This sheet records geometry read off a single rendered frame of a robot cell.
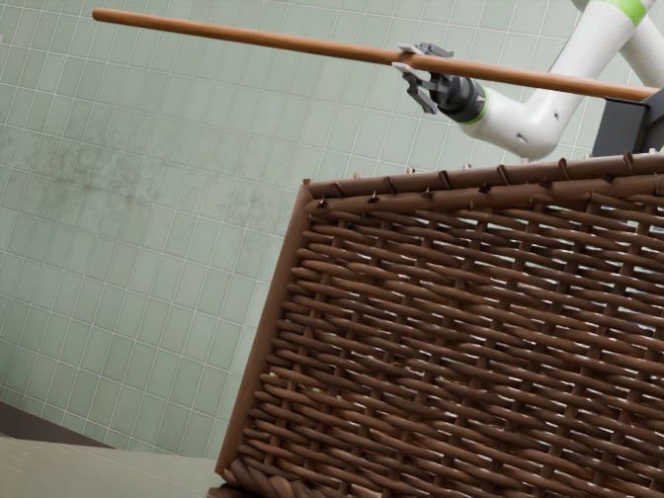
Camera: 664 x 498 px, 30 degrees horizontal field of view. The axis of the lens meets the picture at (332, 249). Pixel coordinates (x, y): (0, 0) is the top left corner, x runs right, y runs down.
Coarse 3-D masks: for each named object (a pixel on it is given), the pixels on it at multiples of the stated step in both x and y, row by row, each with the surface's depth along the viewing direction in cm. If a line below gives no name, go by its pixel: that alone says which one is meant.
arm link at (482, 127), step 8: (488, 88) 259; (488, 96) 254; (496, 96) 257; (504, 96) 258; (488, 104) 254; (496, 104) 255; (504, 104) 255; (488, 112) 254; (496, 112) 254; (472, 120) 253; (480, 120) 254; (488, 120) 255; (496, 120) 254; (464, 128) 258; (472, 128) 257; (480, 128) 257; (488, 128) 255; (472, 136) 261; (480, 136) 258; (488, 136) 257
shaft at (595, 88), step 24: (120, 24) 270; (144, 24) 265; (168, 24) 261; (192, 24) 258; (288, 48) 246; (312, 48) 242; (336, 48) 239; (360, 48) 236; (456, 72) 226; (480, 72) 223; (504, 72) 220; (528, 72) 218; (600, 96) 212; (624, 96) 209; (648, 96) 206
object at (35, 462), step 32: (0, 448) 51; (32, 448) 54; (64, 448) 56; (96, 448) 59; (0, 480) 45; (32, 480) 46; (64, 480) 48; (96, 480) 50; (128, 480) 53; (160, 480) 55; (192, 480) 58
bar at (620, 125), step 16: (656, 96) 116; (608, 112) 117; (624, 112) 117; (640, 112) 116; (656, 112) 116; (608, 128) 117; (624, 128) 116; (640, 128) 116; (656, 128) 117; (608, 144) 117; (624, 144) 116; (640, 144) 117; (656, 144) 116
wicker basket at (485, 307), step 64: (320, 192) 60; (384, 192) 58; (448, 192) 57; (512, 192) 55; (576, 192) 53; (640, 192) 52; (320, 256) 60; (384, 256) 58; (448, 256) 56; (512, 256) 54; (576, 256) 53; (640, 256) 52; (320, 320) 59; (384, 320) 57; (448, 320) 55; (512, 320) 54; (576, 320) 52; (640, 320) 51; (256, 384) 60; (320, 384) 58; (384, 384) 56; (448, 384) 55; (512, 384) 53; (576, 384) 52; (640, 384) 50; (256, 448) 59; (320, 448) 58; (384, 448) 56; (448, 448) 54; (512, 448) 53; (576, 448) 51; (640, 448) 50
